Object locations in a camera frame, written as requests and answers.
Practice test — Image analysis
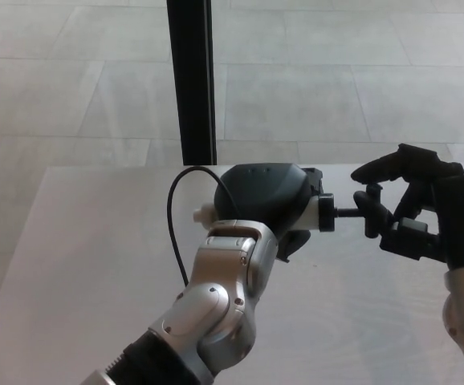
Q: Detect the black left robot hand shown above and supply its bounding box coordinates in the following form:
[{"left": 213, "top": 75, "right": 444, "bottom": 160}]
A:
[{"left": 214, "top": 162, "right": 324, "bottom": 264}]

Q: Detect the white air pump black handle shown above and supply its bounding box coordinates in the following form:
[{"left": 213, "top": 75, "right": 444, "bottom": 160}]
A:
[{"left": 193, "top": 182, "right": 382, "bottom": 238}]

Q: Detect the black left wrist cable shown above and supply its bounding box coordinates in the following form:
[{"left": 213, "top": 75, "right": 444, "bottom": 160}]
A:
[{"left": 166, "top": 167, "right": 241, "bottom": 288}]

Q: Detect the black vertical post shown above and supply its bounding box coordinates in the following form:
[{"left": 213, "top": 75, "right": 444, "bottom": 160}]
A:
[{"left": 165, "top": 0, "right": 218, "bottom": 166}]

